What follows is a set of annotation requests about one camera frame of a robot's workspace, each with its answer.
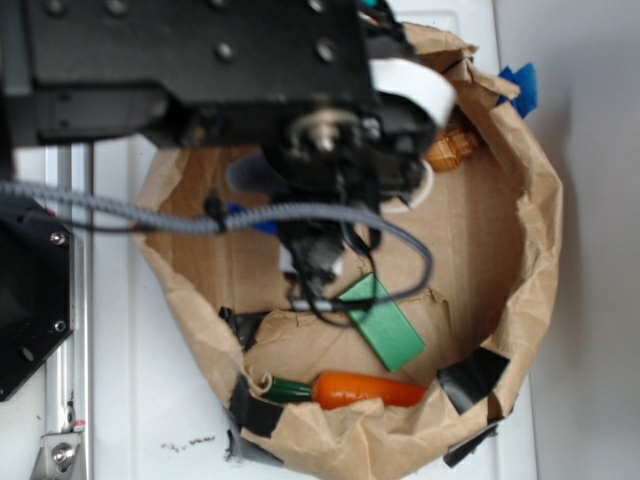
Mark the green rectangular block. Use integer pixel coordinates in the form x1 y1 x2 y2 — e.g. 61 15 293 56
338 273 426 372

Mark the aluminium rail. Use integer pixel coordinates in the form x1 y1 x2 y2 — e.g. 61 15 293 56
29 142 96 480

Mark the gray braided cable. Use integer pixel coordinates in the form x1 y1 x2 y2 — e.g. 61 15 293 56
0 180 435 311

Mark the black tape patch right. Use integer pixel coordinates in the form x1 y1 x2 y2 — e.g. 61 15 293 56
437 347 510 415

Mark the brown paper bag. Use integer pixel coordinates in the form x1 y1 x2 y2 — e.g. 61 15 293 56
130 22 564 480

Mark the gray plush bunny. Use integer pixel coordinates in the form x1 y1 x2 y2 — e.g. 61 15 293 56
225 152 288 195

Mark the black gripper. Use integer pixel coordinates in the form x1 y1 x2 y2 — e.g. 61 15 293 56
149 1 456 210

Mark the black tape patch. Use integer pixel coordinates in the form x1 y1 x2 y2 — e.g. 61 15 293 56
228 375 284 438
437 347 510 415

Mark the blue tape strip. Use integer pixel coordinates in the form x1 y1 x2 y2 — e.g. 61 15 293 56
497 63 539 118

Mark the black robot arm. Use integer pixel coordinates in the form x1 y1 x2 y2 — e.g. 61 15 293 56
1 1 456 205

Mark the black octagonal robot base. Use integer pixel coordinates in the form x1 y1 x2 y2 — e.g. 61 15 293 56
1 194 73 402

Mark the orange toy carrot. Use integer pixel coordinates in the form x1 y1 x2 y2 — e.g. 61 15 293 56
263 371 427 410

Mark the black tape patch left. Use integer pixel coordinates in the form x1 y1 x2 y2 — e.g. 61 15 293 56
228 375 284 438

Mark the black wrist camera with wires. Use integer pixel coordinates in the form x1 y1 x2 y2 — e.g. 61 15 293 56
278 219 381 328

